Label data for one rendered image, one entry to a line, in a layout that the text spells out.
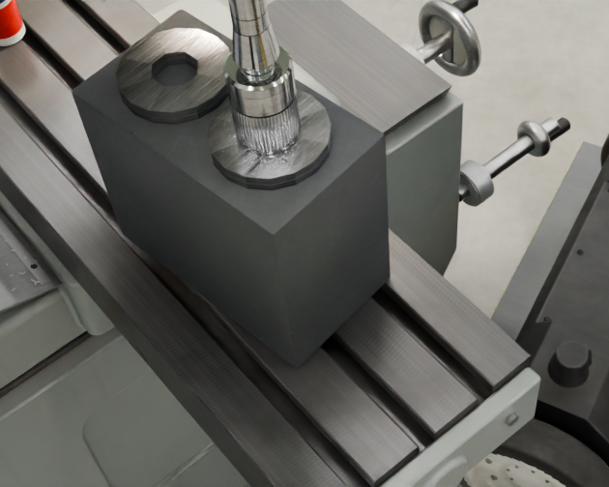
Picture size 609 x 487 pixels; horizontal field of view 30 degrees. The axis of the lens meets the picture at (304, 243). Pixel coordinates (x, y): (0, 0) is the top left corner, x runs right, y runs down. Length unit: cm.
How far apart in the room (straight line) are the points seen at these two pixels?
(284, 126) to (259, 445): 26
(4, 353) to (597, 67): 164
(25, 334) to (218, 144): 42
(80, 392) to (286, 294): 48
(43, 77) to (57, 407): 36
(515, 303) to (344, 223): 80
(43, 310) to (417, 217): 56
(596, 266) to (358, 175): 66
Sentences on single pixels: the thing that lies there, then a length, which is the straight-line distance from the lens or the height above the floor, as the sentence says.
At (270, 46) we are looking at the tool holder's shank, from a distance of 74.
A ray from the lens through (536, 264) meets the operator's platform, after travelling 165.
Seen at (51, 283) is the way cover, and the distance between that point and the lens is 110.
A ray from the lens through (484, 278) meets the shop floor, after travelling 212.
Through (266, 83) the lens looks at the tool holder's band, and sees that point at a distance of 75.
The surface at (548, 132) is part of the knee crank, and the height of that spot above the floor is 54.
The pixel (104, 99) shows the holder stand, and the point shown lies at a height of 114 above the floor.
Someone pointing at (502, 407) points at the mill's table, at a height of 94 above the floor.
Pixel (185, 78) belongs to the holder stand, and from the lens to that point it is 87.
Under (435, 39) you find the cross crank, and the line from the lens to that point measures 157.
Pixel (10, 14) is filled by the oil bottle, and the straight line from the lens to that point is 121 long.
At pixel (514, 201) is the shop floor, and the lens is 223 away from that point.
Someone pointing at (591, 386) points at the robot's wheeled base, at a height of 61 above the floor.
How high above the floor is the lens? 175
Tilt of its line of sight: 54 degrees down
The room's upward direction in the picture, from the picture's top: 8 degrees counter-clockwise
